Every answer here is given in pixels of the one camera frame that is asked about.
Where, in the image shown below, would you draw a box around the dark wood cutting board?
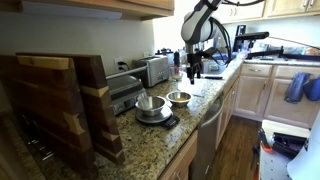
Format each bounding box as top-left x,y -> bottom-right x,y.
15,52 -> 126,166
0,54 -> 99,179

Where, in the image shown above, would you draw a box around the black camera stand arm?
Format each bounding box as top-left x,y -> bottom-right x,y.
233,24 -> 320,63

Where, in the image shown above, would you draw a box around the stainless panini grill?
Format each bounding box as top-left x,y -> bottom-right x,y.
106,66 -> 149,117

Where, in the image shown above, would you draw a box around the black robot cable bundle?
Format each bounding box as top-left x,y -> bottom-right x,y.
208,0 -> 268,66

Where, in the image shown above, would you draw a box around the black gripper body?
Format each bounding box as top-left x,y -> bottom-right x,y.
185,51 -> 203,69

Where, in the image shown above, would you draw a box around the small steel bowl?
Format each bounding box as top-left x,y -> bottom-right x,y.
165,90 -> 193,108

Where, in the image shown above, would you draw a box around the stainless steel toaster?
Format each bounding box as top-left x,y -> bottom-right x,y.
132,54 -> 170,89

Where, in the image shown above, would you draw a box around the black steel kitchen scale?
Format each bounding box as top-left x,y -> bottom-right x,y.
134,105 -> 181,130

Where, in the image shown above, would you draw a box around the grey metal box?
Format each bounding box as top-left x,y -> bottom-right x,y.
201,59 -> 224,75

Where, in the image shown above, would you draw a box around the wooden drawer cabinet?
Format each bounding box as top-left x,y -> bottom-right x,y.
158,129 -> 199,180

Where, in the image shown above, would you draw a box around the orange handled tool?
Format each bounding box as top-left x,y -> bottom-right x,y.
257,128 -> 274,154

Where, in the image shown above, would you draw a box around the clear drinking glass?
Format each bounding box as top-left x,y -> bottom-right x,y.
169,64 -> 185,82

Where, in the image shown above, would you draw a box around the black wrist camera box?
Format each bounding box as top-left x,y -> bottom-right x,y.
196,46 -> 219,60

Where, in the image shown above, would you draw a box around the white perforated robot cart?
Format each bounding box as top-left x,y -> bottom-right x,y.
258,119 -> 313,180

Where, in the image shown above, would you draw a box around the dark kitchen appliance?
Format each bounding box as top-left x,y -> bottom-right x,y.
155,48 -> 174,57

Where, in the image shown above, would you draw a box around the wooden wall cabinet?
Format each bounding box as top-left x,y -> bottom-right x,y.
0,0 -> 176,22

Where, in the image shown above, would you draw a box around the light wood wall cabinets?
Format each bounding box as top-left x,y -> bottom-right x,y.
208,0 -> 320,24

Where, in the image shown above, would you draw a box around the brown rounded item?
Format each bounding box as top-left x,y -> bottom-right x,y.
304,47 -> 320,57

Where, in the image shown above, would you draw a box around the black power plug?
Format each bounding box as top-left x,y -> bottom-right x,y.
117,60 -> 131,72

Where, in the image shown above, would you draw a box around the stainless dishwasher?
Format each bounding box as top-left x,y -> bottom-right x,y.
189,94 -> 225,180

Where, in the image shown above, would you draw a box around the black stereo camera bar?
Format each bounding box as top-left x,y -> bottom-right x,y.
238,31 -> 270,41

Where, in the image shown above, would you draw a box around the large steel bowl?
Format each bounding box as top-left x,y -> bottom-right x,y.
134,95 -> 168,118

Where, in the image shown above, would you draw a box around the dark blue hanging towel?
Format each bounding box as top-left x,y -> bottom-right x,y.
283,72 -> 312,105

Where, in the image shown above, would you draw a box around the bright blue hanging cloth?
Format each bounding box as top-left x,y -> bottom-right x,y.
302,76 -> 320,103

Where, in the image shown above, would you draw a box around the thin black pen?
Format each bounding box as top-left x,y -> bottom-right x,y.
203,75 -> 224,81

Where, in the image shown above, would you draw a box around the narrow cream base cabinet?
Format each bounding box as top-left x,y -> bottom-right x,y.
215,78 -> 240,149

